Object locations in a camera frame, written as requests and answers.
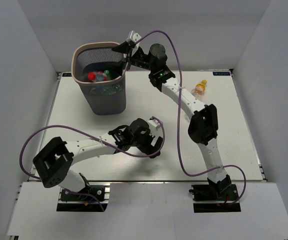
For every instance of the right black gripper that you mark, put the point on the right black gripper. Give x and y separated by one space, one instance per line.
125 47

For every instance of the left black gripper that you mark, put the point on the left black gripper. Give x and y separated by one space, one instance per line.
150 150

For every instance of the green plastic bottle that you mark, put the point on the green plastic bottle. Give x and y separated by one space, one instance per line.
110 75

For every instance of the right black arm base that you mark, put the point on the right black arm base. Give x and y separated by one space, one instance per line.
206 201

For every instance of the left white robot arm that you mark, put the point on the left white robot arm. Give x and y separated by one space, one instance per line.
53 163

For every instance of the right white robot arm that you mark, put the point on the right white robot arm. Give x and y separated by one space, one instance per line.
203 118

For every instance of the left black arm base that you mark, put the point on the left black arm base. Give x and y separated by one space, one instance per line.
96 200

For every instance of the grey mesh waste bin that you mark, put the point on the grey mesh waste bin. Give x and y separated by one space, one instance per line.
98 57

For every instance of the small bottle yellow cap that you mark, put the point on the small bottle yellow cap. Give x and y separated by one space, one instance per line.
200 88

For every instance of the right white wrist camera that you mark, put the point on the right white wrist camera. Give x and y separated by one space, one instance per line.
133 37

